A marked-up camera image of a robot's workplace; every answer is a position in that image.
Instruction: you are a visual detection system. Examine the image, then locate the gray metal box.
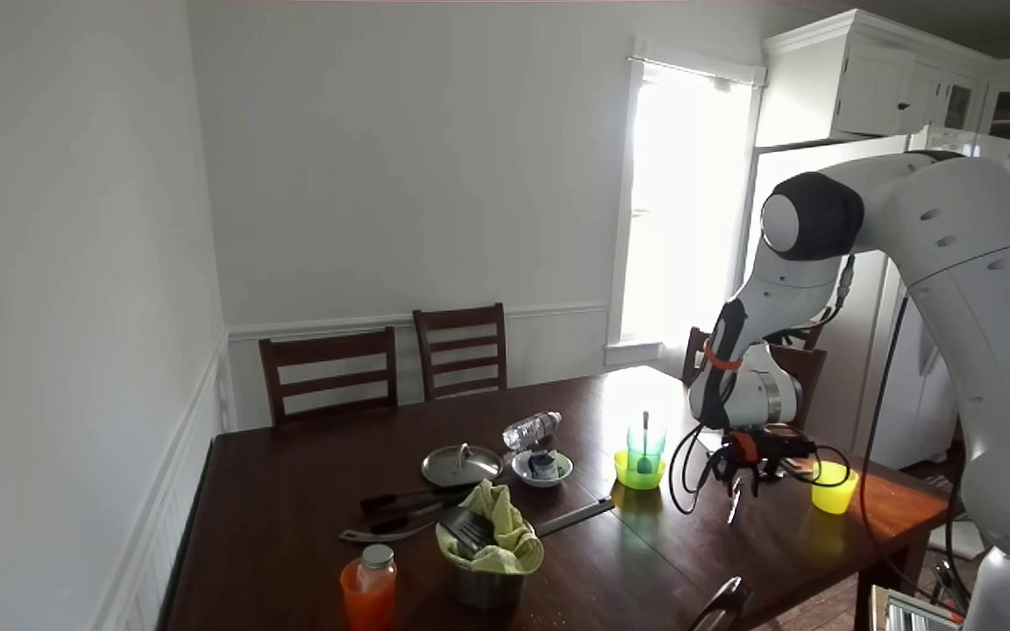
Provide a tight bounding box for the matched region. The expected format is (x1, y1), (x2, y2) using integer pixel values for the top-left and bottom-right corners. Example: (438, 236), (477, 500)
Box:
(871, 583), (964, 631)

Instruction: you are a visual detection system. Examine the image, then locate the small metal bowl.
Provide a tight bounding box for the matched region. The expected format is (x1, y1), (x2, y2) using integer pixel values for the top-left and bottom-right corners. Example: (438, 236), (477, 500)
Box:
(506, 444), (578, 490)

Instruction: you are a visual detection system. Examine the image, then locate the yellow-green cloth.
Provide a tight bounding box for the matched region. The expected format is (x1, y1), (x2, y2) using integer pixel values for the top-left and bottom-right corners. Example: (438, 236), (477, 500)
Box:
(431, 476), (551, 580)

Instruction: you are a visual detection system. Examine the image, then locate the white tall cabinet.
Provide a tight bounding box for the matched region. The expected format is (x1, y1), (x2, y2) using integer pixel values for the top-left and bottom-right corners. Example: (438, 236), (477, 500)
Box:
(758, 8), (1010, 225)

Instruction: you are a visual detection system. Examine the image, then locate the bright window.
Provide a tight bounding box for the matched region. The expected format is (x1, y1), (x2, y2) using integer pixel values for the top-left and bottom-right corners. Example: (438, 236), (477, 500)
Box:
(614, 49), (761, 353)

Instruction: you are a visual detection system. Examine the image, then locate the small silver spoon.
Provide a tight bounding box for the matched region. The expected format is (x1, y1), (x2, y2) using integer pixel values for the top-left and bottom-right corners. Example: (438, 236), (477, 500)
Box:
(634, 407), (657, 470)

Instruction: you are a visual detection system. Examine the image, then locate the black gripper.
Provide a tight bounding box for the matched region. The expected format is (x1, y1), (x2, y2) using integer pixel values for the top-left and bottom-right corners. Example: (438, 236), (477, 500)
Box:
(704, 426), (819, 496)

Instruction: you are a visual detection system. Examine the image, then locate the yellow plastic cup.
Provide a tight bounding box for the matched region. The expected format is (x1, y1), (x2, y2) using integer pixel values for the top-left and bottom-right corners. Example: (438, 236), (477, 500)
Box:
(805, 455), (864, 519)

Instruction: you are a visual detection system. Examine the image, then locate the black spatula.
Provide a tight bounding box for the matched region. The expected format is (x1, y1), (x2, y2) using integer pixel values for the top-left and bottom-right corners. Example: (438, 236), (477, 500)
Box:
(357, 484), (473, 525)

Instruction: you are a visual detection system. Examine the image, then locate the metal pan lid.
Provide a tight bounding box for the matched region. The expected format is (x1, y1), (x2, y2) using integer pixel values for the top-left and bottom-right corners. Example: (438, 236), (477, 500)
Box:
(417, 437), (506, 490)

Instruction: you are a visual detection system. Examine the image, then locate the dark ladle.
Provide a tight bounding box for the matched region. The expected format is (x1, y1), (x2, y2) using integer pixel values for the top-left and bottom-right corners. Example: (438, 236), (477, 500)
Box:
(337, 509), (451, 552)

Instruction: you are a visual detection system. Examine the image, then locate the orange bottle with white cap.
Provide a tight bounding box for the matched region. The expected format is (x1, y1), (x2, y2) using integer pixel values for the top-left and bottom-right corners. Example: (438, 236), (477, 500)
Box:
(337, 540), (402, 631)

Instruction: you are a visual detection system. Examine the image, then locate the white refrigerator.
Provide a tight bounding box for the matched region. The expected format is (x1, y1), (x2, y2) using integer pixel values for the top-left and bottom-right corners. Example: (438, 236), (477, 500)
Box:
(749, 128), (1010, 470)

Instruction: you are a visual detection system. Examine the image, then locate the green cup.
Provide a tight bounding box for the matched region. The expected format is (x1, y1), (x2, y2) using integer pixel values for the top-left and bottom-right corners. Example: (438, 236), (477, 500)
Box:
(610, 444), (669, 496)

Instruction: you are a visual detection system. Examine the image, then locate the blue plastic cup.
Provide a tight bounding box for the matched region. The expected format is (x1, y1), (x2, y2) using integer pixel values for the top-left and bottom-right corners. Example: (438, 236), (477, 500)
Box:
(624, 421), (664, 464)

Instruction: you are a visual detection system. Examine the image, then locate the dark table knife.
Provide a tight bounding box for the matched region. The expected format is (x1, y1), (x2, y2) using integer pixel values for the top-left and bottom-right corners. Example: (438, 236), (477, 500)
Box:
(533, 496), (617, 540)

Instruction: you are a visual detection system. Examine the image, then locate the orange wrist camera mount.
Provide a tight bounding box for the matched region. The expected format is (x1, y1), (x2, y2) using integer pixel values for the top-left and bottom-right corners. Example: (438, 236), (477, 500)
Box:
(726, 429), (763, 467)

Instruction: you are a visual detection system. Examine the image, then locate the clear plastic bottle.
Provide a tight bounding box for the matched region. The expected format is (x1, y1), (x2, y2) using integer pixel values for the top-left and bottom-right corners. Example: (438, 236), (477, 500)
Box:
(498, 407), (567, 455)

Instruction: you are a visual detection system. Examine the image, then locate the silver fork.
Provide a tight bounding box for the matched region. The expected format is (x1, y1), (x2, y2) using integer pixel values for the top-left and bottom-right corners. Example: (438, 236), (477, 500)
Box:
(722, 470), (749, 532)

